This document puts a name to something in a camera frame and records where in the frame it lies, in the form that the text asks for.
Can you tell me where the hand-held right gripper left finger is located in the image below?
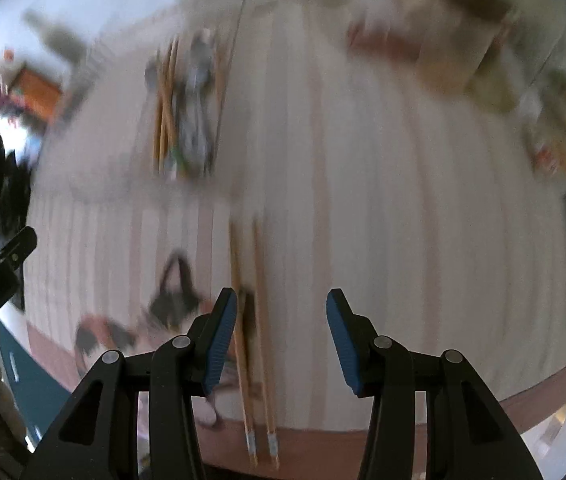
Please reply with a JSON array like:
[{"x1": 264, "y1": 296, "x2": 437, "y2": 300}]
[{"x1": 20, "y1": 287, "x2": 238, "y2": 480}]

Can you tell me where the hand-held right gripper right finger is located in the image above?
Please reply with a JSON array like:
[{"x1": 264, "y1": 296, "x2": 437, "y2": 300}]
[{"x1": 326, "y1": 288, "x2": 546, "y2": 480}]

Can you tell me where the clear plastic container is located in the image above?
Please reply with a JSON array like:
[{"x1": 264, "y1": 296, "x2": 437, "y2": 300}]
[{"x1": 68, "y1": 0, "x2": 261, "y2": 202}]

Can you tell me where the steel spoon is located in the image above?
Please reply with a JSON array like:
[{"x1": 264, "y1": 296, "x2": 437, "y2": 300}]
[
  {"x1": 178, "y1": 60, "x2": 204, "y2": 177},
  {"x1": 198, "y1": 75, "x2": 220, "y2": 177},
  {"x1": 188, "y1": 27, "x2": 214, "y2": 171}
]

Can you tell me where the blue kitchen cabinet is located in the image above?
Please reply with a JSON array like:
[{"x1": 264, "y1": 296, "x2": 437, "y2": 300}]
[{"x1": 0, "y1": 310, "x2": 76, "y2": 453}]

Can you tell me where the striped cat print table mat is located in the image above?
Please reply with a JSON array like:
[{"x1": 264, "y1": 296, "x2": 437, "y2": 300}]
[{"x1": 23, "y1": 0, "x2": 566, "y2": 473}]

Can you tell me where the dark soy sauce bottle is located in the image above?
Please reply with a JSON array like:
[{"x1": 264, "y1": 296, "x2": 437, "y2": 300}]
[{"x1": 10, "y1": 10, "x2": 91, "y2": 123}]

